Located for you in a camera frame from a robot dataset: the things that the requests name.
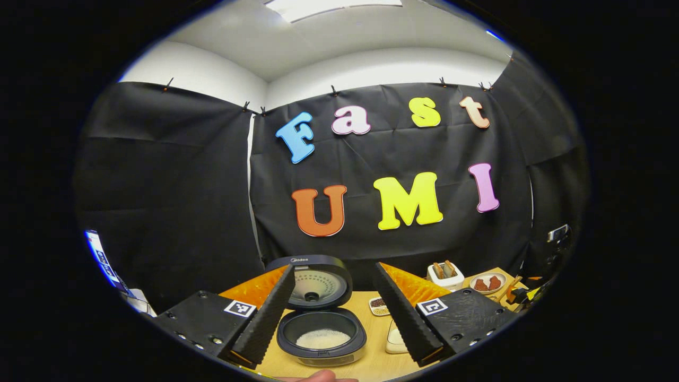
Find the black rice cooker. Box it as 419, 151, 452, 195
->
264, 255, 368, 368

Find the wooden spoon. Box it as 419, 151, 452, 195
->
499, 275, 524, 298

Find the white round plate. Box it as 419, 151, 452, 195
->
469, 272, 507, 295

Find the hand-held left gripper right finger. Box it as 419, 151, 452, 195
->
374, 262, 526, 368

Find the clear rice container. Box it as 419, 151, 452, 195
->
385, 320, 409, 354

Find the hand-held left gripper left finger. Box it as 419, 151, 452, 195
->
154, 264, 296, 370

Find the white toaster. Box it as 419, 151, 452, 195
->
427, 260, 465, 292

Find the computer monitor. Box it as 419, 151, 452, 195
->
84, 229, 157, 318

